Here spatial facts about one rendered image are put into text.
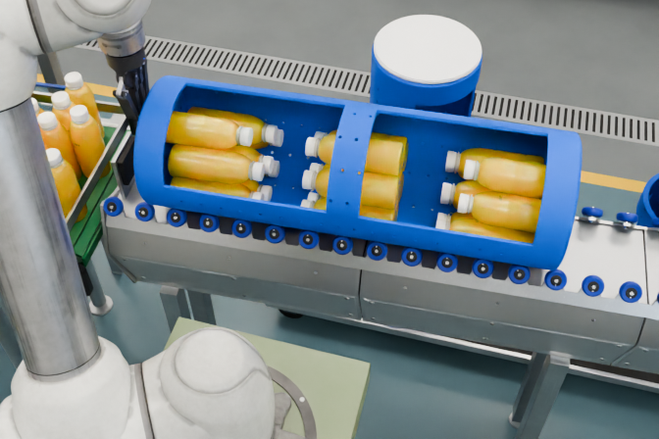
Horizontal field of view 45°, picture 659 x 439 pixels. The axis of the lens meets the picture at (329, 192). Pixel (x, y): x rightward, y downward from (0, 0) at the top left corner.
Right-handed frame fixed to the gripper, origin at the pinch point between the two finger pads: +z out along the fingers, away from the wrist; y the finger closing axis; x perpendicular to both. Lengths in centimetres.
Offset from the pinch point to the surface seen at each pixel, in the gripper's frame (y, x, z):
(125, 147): -2.6, -7.2, 11.7
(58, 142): -1.1, -22.7, 11.9
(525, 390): -6, 96, 92
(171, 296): 8, 1, 54
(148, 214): 9.0, 1.4, 19.4
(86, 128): -5.0, -17.1, 10.1
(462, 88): -44, 65, 16
